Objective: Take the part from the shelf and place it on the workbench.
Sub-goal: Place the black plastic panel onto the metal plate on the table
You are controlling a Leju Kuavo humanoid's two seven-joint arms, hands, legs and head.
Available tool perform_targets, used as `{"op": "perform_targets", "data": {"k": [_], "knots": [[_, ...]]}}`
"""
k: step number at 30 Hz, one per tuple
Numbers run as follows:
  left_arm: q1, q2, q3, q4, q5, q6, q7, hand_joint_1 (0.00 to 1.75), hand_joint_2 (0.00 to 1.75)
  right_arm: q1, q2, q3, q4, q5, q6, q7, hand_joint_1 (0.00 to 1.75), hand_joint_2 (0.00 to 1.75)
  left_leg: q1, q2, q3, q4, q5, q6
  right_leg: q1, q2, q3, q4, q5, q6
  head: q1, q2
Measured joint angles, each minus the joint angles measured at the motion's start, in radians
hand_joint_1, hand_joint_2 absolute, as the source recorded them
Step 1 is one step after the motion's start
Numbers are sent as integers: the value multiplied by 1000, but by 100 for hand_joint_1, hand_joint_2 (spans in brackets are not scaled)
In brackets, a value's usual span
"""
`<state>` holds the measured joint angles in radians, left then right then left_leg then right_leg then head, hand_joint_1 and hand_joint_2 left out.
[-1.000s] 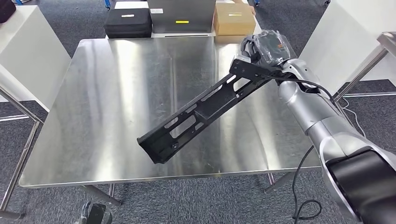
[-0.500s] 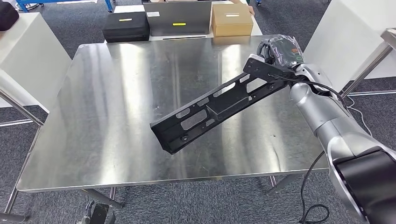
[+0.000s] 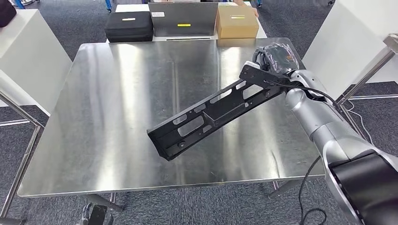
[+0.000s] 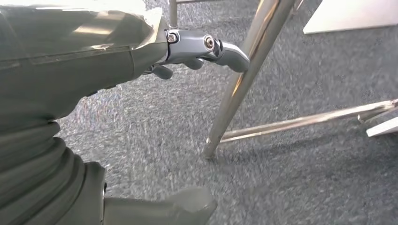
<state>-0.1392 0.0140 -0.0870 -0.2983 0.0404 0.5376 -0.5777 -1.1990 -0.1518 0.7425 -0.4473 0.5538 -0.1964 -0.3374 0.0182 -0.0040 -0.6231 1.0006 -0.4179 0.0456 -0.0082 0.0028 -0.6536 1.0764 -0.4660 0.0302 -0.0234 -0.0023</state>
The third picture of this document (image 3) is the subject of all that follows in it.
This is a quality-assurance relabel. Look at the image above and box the white power cable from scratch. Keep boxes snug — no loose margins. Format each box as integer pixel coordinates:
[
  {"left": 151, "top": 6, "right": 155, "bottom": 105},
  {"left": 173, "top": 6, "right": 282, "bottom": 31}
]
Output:
[{"left": 345, "top": 100, "right": 375, "bottom": 147}]

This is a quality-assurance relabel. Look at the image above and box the stainless steel table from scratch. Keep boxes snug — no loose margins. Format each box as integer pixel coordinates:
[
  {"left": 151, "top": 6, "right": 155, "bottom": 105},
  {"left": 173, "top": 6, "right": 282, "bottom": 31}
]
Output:
[
  {"left": 336, "top": 33, "right": 398, "bottom": 143},
  {"left": 0, "top": 90, "right": 44, "bottom": 225},
  {"left": 17, "top": 37, "right": 326, "bottom": 213}
]

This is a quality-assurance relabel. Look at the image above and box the black plastic frame part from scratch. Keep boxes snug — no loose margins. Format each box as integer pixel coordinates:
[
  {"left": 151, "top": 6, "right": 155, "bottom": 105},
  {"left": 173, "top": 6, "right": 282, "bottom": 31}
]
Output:
[{"left": 146, "top": 79, "right": 285, "bottom": 161}]

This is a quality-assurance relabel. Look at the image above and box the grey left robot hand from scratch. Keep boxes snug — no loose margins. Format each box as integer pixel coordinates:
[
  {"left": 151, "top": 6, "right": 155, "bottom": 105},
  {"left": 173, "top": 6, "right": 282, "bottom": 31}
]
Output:
[{"left": 76, "top": 203, "right": 114, "bottom": 225}]

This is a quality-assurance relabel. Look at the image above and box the dark maroon bag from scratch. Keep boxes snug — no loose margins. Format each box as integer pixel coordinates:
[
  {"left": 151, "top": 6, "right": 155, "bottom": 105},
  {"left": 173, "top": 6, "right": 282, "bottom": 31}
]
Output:
[{"left": 0, "top": 0, "right": 17, "bottom": 28}]

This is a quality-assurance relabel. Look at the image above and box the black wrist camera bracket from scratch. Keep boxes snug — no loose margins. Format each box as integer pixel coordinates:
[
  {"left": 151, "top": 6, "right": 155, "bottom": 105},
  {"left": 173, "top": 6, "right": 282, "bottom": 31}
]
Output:
[{"left": 239, "top": 63, "right": 291, "bottom": 90}]

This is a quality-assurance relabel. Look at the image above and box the white display table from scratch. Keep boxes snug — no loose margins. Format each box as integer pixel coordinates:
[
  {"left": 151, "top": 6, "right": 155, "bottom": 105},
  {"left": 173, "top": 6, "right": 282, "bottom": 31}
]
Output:
[{"left": 106, "top": 1, "right": 268, "bottom": 43}]

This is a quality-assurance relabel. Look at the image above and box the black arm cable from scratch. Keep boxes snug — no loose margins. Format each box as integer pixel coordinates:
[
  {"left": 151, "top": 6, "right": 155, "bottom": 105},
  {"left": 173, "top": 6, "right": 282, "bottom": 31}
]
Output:
[{"left": 264, "top": 80, "right": 338, "bottom": 108}]

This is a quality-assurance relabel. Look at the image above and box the grey flat case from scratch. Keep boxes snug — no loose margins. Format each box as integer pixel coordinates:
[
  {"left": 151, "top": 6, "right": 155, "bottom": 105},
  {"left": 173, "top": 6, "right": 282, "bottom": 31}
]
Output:
[{"left": 148, "top": 2, "right": 219, "bottom": 37}]

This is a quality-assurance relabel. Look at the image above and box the black zip case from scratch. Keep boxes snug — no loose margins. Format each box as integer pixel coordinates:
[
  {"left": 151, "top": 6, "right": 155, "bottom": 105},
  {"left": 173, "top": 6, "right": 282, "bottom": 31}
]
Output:
[{"left": 104, "top": 11, "right": 154, "bottom": 43}]

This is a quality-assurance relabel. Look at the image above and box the black hanging cable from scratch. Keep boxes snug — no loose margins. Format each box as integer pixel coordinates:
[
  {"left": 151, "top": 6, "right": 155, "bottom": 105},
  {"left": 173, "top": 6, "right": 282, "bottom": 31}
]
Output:
[{"left": 298, "top": 156, "right": 327, "bottom": 225}]

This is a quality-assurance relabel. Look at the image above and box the brown cardboard box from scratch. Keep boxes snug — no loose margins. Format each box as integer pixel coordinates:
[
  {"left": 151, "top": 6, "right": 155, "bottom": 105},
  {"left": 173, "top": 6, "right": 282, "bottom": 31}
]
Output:
[{"left": 215, "top": 5, "right": 260, "bottom": 39}]

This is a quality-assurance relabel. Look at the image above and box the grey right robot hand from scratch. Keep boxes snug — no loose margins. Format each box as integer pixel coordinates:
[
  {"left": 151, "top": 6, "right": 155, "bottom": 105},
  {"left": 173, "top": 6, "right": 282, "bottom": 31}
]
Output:
[{"left": 252, "top": 43, "right": 300, "bottom": 76}]

